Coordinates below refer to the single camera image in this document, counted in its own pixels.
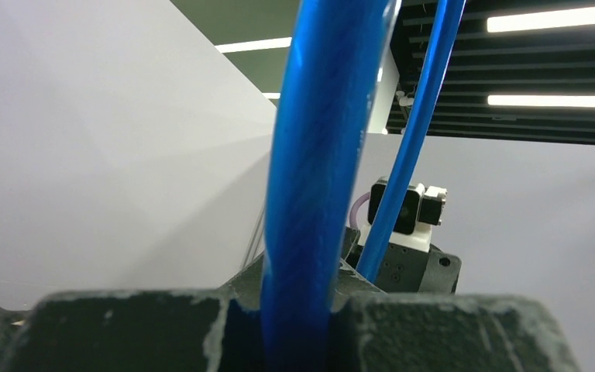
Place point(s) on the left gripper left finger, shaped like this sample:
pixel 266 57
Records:
pixel 143 330

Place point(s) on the ceiling light strips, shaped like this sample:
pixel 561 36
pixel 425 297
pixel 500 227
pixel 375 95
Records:
pixel 511 57

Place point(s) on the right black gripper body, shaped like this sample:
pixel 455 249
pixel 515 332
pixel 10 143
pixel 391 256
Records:
pixel 413 264

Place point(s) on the blue cable lock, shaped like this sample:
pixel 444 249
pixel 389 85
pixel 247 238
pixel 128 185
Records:
pixel 325 104

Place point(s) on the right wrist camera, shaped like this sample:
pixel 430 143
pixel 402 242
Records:
pixel 421 210

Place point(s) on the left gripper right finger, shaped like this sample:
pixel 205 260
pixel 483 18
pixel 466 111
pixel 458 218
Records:
pixel 376 331

